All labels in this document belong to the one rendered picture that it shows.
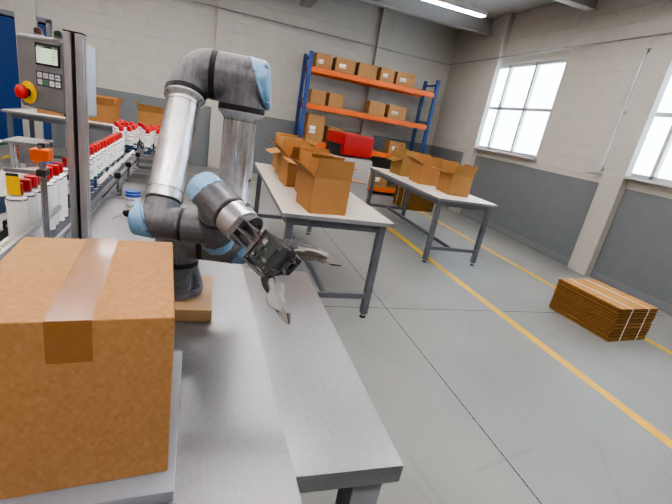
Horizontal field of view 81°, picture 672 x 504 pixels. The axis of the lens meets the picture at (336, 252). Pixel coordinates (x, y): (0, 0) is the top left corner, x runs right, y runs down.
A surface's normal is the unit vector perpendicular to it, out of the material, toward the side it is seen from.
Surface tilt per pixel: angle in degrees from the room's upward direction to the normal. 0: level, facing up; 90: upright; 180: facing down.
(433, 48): 90
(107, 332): 90
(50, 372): 90
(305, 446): 0
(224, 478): 0
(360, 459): 0
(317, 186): 90
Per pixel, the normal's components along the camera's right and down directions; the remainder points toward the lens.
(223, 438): 0.17, -0.93
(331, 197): 0.37, 0.37
